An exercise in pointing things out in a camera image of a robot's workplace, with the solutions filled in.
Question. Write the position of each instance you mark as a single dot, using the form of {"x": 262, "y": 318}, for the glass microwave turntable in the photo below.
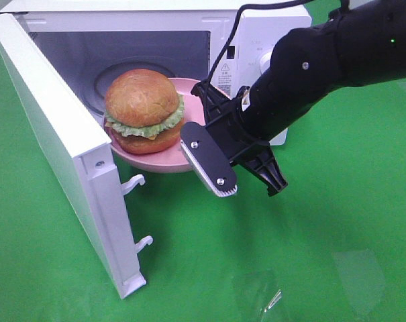
{"x": 100, "y": 74}

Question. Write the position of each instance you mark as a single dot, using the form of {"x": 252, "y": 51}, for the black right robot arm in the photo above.
{"x": 354, "y": 48}

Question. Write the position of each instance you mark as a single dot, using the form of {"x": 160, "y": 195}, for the burger with lettuce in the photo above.
{"x": 144, "y": 112}

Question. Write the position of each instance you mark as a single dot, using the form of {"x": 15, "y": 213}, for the white microwave door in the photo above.
{"x": 79, "y": 152}

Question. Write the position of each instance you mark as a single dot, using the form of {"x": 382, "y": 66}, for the upper white round knob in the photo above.
{"x": 265, "y": 62}

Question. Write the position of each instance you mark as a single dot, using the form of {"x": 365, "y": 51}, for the white warning label sticker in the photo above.
{"x": 224, "y": 77}

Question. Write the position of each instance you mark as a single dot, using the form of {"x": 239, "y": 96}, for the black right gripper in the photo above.
{"x": 210, "y": 150}

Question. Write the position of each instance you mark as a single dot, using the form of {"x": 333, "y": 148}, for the green table mat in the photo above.
{"x": 330, "y": 247}

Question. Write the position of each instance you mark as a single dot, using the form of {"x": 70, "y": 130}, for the white microwave oven body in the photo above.
{"x": 71, "y": 34}

